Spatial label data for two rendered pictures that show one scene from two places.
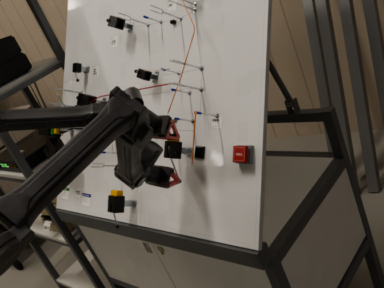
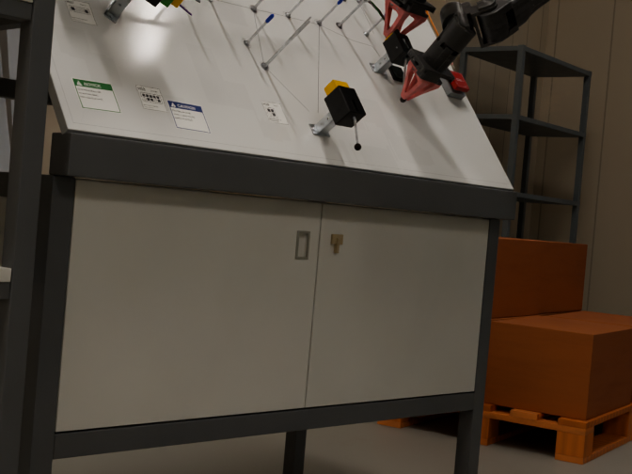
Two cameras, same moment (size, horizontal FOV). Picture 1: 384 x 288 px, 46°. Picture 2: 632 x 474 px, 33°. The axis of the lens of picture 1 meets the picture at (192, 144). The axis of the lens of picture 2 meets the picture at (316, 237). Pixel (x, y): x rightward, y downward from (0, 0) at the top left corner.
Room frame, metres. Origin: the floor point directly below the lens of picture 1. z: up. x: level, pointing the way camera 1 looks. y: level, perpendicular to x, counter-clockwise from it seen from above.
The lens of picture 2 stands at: (1.74, 2.34, 0.77)
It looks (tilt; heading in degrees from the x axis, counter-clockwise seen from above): 1 degrees down; 265
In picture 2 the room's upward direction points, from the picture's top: 5 degrees clockwise
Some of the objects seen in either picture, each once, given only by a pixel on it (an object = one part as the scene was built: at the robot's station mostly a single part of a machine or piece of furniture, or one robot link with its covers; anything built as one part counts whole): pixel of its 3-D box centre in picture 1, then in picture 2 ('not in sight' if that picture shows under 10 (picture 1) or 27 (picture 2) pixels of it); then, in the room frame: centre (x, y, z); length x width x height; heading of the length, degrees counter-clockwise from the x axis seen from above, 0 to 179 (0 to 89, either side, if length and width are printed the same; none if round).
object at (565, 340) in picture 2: not in sight; (540, 332); (0.40, -1.91, 0.37); 1.27 x 0.90 x 0.75; 48
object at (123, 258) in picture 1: (126, 256); (199, 305); (1.76, 0.48, 0.60); 0.55 x 0.02 x 0.39; 40
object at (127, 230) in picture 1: (140, 228); (329, 184); (1.54, 0.32, 0.83); 1.18 x 0.05 x 0.06; 40
